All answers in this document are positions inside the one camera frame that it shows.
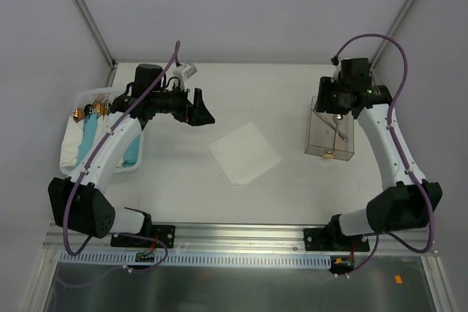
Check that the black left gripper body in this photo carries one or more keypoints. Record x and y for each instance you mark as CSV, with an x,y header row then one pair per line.
x,y
190,108

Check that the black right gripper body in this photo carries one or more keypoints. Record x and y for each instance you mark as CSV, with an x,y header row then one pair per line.
x,y
325,95

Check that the wooden handled spoon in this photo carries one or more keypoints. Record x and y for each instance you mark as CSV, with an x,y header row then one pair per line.
x,y
331,153

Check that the clear plastic utensil box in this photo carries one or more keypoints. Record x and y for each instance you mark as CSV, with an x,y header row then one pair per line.
x,y
319,136

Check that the white paper napkin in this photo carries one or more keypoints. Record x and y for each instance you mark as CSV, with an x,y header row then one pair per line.
x,y
244,154

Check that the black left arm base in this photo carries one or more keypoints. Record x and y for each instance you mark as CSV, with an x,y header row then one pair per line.
x,y
165,234

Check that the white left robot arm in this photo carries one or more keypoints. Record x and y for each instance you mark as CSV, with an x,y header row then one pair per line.
x,y
78,201

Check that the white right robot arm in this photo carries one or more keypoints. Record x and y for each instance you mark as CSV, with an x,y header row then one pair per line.
x,y
408,200

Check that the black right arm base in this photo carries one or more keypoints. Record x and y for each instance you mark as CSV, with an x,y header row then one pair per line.
x,y
320,239

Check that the light blue rolled napkin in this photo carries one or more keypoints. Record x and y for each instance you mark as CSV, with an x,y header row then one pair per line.
x,y
89,131

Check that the white rolled napkin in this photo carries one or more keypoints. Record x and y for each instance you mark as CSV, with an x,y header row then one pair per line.
x,y
71,142

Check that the copper fork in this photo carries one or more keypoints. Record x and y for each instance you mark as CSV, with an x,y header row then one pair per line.
x,y
99,105

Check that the copper spoon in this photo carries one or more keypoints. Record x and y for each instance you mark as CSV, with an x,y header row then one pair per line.
x,y
78,115

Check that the orange tape piece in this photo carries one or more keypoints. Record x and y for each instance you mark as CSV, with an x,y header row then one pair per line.
x,y
398,279

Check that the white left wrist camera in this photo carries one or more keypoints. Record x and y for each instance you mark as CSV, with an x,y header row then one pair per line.
x,y
183,72

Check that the aluminium frame rail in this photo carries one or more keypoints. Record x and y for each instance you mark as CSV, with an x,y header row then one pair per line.
x,y
240,239

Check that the perforated cable duct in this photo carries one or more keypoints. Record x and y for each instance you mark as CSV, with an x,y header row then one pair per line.
x,y
186,259

